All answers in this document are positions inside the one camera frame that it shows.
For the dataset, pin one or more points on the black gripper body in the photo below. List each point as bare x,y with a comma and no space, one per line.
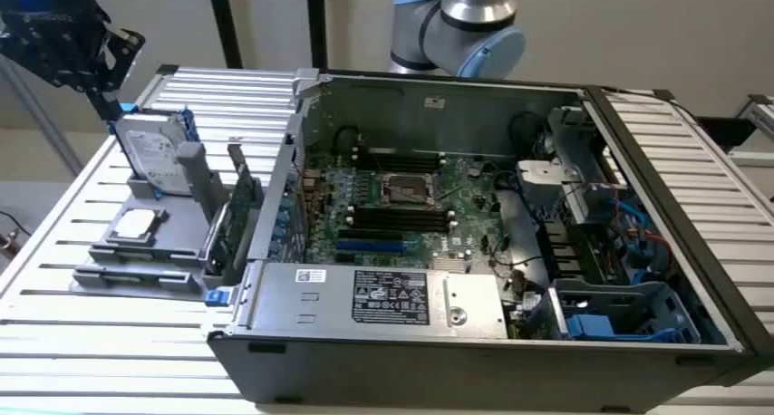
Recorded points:
55,34

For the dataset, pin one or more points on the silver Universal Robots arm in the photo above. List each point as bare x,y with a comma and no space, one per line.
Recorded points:
466,21

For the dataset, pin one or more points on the green RAM stick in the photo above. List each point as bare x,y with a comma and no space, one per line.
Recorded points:
139,276

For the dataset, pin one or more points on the black RAM slot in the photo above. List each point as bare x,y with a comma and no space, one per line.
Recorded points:
402,216
402,153
402,168
402,223
402,228
402,163
402,210
402,158

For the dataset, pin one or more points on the black expansion slot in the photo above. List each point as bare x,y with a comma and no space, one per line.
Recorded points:
369,234

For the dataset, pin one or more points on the blue expansion slot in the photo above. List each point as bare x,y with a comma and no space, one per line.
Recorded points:
369,246

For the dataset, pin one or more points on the silver hard disk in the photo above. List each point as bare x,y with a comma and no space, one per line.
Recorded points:
148,152

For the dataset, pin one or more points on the silver CPU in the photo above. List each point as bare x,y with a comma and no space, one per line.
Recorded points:
140,223

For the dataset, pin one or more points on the black stand pole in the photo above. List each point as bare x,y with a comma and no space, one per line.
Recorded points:
316,21
224,21

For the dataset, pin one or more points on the grey parts rack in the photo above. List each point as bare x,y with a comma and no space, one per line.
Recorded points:
182,215

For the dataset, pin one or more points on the green graphics card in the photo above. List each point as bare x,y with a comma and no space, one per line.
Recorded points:
239,206

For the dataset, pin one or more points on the blue case latch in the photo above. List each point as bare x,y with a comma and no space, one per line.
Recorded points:
219,297

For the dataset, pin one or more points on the CPU socket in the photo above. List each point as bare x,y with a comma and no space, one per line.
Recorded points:
402,189

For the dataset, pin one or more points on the silver power supply unit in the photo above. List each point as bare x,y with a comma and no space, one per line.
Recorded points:
339,306

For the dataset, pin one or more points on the green motherboard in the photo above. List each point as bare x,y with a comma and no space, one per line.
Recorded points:
471,215

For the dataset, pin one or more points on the silver chipset heatsink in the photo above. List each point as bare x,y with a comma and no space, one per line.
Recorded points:
451,263

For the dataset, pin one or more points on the grey fan shroud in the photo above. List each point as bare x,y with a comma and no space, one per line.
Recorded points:
541,177

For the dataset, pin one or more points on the black open PC case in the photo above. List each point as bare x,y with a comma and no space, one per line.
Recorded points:
459,369

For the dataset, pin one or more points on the blue disk bay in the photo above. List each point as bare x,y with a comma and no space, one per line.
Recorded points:
641,306

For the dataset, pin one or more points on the black box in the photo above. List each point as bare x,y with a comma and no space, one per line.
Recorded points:
722,132

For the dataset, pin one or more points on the aluminium frame post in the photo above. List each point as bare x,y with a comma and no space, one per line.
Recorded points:
36,111

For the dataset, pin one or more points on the aluminium profile frame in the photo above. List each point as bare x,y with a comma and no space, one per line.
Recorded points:
753,129

